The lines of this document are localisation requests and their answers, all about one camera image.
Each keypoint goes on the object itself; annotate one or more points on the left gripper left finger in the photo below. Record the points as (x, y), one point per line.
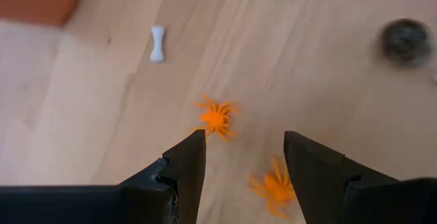
(181, 169)

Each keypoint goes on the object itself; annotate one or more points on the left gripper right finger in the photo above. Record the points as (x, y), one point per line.
(317, 176)

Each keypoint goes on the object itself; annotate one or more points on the small orange plastic spider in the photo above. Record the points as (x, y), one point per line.
(274, 190)
(215, 118)

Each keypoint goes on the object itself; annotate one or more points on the small white plastic bone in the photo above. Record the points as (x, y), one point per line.
(157, 43)

